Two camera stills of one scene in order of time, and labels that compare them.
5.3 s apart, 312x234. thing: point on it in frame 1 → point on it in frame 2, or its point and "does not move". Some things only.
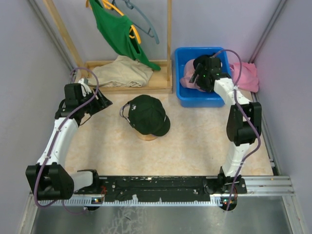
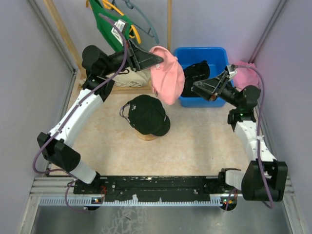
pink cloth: x=248 y=80 does not move
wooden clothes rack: x=162 y=82 does not move
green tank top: x=118 y=30 does not move
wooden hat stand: x=147 y=137 does not move
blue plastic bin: x=192 y=98 does not move
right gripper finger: x=196 y=74 → x=209 y=87
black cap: x=204 y=60 → x=194 y=73
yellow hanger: x=133 y=31 does not move
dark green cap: x=147 y=115 does not move
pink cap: x=188 y=70 → x=167 y=77
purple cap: x=124 y=111 does not move
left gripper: x=100 y=104 → x=139 y=58
